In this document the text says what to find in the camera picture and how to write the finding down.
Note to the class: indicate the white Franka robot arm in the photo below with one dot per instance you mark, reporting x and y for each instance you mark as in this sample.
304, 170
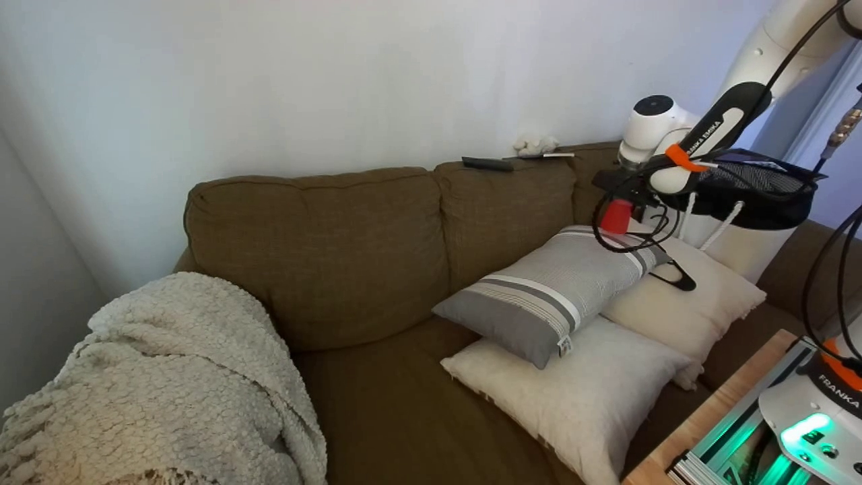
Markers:
763, 56

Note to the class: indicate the orange cup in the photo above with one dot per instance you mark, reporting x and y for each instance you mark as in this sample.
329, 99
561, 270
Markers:
619, 216

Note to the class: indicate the plain cream pillow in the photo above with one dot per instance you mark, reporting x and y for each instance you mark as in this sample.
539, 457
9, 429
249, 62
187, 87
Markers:
692, 312
576, 395

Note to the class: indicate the grey striped pillow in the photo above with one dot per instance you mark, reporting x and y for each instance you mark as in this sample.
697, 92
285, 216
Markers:
539, 297

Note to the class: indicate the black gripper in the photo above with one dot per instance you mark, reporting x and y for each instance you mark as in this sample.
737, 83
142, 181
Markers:
635, 181

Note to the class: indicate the thin dark pen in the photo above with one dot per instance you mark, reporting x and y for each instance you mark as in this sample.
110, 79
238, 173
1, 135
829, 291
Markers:
548, 155

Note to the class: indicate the black clothes hanger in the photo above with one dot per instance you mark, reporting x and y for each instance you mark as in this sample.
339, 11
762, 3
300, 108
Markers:
684, 281

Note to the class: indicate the black gingham laundry basket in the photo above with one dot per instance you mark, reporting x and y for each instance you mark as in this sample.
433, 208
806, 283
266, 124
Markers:
763, 204

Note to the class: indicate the black remote control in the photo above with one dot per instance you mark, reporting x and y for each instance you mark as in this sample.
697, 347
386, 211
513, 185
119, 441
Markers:
490, 165

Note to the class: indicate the wooden table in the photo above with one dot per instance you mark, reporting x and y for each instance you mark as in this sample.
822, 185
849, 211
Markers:
709, 413

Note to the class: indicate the aluminium frame rail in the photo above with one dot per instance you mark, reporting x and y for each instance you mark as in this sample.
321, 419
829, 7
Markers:
694, 471

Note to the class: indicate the cream knitted blanket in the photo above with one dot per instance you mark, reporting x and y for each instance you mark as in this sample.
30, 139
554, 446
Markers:
172, 387

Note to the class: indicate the brown fabric couch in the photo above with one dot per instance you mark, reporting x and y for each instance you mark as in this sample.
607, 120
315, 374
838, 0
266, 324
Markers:
360, 251

